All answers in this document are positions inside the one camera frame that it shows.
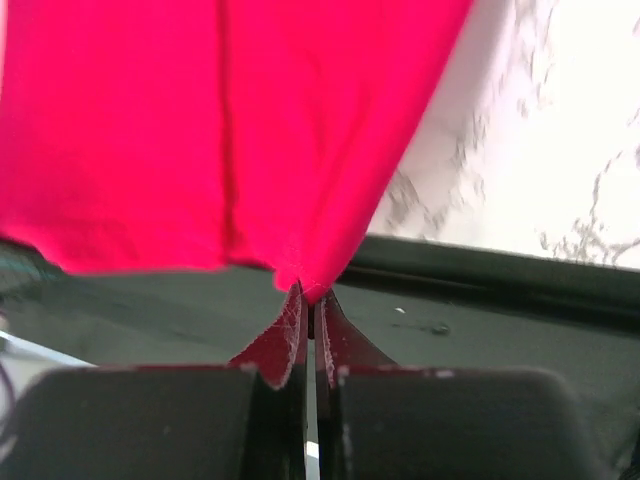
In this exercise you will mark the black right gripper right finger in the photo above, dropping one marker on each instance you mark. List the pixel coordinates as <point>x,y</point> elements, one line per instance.
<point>339,343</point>

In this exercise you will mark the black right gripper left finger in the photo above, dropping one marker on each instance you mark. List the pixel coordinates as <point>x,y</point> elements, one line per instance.
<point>282,346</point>

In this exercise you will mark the red t shirt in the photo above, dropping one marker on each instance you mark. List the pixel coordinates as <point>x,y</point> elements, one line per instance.
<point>191,135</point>

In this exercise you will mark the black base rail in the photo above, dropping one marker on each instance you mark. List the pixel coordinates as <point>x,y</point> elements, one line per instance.
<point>208,318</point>

